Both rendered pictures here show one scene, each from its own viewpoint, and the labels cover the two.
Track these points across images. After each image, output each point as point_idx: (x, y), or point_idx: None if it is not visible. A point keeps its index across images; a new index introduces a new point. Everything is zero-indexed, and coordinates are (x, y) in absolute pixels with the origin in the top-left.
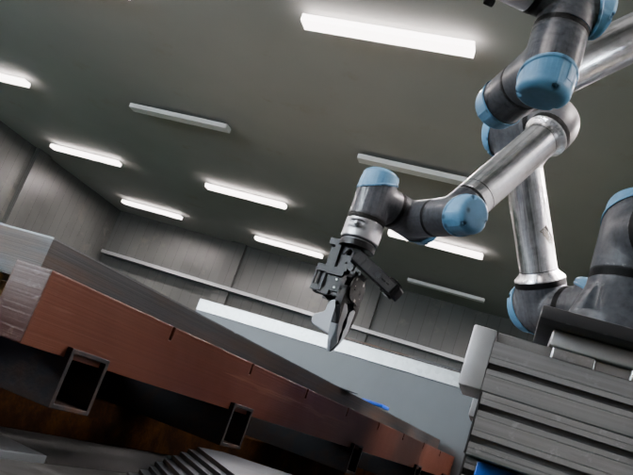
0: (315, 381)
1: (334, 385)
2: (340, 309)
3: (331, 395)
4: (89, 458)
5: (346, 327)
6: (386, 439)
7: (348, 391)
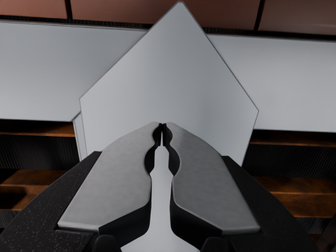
0: (333, 40)
1: (244, 35)
2: (266, 191)
3: (240, 34)
4: None
5: (135, 154)
6: None
7: (164, 31)
